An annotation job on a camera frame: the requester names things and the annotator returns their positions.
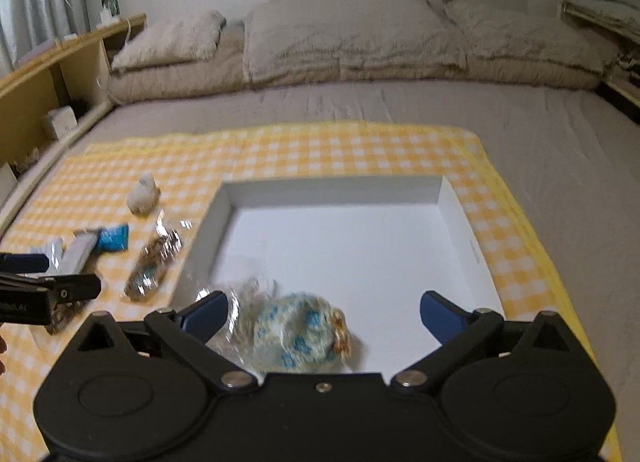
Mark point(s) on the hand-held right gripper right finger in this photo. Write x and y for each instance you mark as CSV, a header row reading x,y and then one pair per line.
x,y
440,319

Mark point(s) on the blue plastic packet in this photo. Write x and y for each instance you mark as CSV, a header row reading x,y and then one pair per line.
x,y
112,238

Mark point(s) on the blue floral packet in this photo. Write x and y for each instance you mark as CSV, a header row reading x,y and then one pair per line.
x,y
295,337

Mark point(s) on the grey curtain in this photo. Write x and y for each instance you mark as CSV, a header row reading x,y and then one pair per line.
x,y
45,16

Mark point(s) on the folded beige comforter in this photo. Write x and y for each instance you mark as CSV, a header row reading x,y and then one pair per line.
x,y
200,79

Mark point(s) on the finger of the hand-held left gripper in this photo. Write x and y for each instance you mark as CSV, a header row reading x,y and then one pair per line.
x,y
75,288
22,263

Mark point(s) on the white cardboard box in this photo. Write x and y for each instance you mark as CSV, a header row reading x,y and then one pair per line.
x,y
350,252

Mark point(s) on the brown wrapped snack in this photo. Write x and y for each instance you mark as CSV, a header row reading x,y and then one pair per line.
x,y
65,317

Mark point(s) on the beige textured quilt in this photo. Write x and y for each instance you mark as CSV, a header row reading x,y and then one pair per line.
x,y
350,41

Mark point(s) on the fluffy beige pillow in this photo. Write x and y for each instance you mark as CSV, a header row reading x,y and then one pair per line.
x,y
170,39

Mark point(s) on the white plastic packet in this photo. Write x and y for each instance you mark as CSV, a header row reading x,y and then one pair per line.
x,y
50,252

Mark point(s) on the shelf with folded bedding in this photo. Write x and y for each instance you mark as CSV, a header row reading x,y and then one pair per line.
x,y
600,11

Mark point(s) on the wooden bedside shelf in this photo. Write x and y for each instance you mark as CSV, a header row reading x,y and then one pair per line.
x,y
35,86

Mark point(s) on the beige fluffy quilt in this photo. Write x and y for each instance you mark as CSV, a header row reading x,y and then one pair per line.
x,y
530,41

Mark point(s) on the white tissue box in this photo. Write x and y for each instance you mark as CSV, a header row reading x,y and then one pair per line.
x,y
60,122

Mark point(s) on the yellow checked blanket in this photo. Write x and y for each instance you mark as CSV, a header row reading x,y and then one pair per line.
x,y
350,146

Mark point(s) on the brown snack in clear wrapper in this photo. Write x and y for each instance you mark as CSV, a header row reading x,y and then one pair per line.
x,y
155,262

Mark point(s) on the grey foil packet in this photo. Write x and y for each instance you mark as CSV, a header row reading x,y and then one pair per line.
x,y
80,249

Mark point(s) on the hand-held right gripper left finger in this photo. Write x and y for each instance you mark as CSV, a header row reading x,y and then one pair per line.
x,y
207,314

